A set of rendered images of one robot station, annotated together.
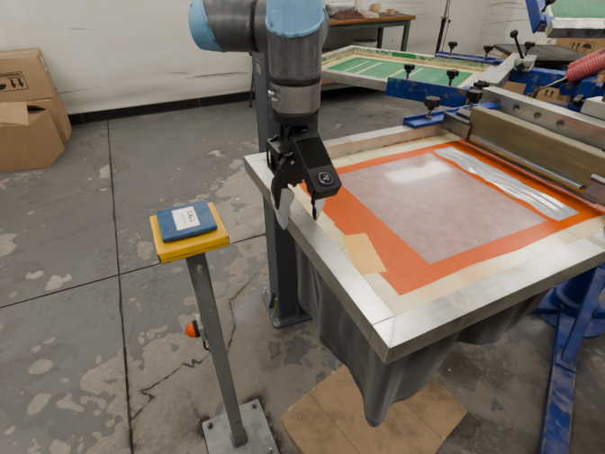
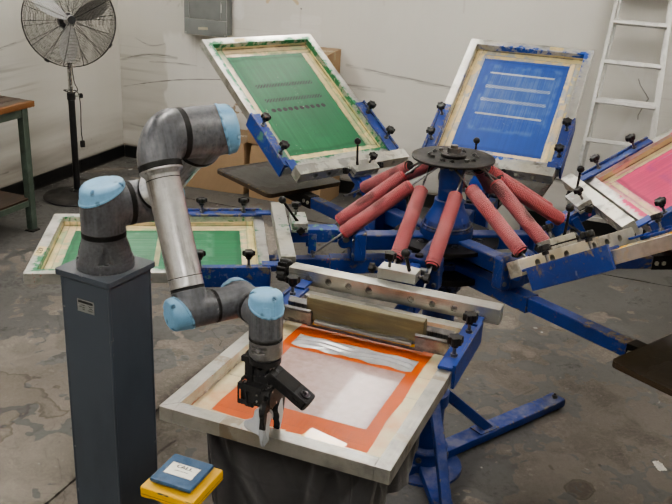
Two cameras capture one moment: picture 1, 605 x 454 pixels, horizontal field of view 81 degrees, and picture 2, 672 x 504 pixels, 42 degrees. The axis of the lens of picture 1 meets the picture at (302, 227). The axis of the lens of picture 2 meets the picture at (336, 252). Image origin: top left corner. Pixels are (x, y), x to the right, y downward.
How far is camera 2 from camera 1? 152 cm
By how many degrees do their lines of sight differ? 40
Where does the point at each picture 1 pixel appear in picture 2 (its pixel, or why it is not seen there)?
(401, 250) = (343, 429)
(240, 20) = (213, 308)
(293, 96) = (275, 350)
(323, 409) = not seen: outside the picture
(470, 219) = (363, 391)
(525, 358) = not seen: outside the picture
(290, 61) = (274, 331)
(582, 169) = (407, 331)
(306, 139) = (279, 373)
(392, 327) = (383, 462)
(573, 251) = (432, 388)
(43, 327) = not seen: outside the picture
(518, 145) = (357, 322)
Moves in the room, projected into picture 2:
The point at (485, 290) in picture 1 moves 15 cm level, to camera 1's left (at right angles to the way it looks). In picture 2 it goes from (408, 427) to (362, 450)
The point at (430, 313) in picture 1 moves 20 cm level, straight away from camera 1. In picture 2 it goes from (393, 448) to (370, 402)
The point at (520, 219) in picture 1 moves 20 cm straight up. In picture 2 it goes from (391, 379) to (396, 311)
